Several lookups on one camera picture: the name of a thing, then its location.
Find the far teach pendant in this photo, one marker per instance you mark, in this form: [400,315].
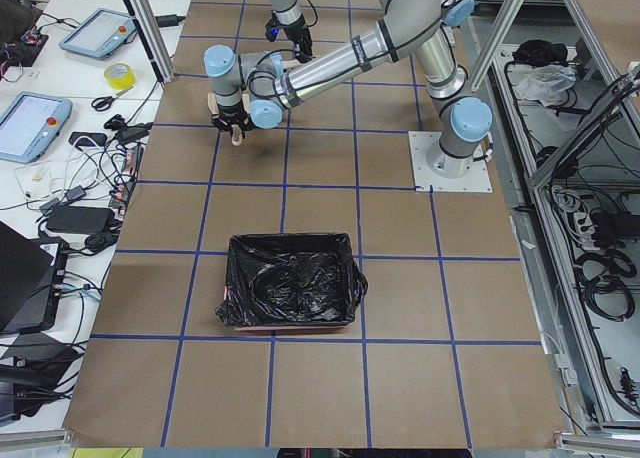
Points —
[99,35]

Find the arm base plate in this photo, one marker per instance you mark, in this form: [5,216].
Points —
[435,171]

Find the black handled scissors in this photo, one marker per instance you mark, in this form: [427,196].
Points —
[104,103]

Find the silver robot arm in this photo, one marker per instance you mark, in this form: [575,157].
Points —
[254,90]
[287,16]

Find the near teach pendant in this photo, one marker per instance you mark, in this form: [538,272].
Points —
[30,124]

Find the beige plastic dustpan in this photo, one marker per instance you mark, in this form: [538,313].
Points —
[214,101]

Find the aluminium frame post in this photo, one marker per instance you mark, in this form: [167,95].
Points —
[153,44]

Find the yellow tape roll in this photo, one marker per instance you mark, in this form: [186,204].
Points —
[119,76]

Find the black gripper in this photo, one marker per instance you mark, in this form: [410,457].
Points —
[298,29]
[230,115]

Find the teach pendant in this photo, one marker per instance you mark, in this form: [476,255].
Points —
[99,35]
[30,124]

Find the bin with black liner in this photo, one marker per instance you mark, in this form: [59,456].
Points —
[294,280]

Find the beige hand brush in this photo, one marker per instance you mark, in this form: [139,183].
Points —
[295,64]

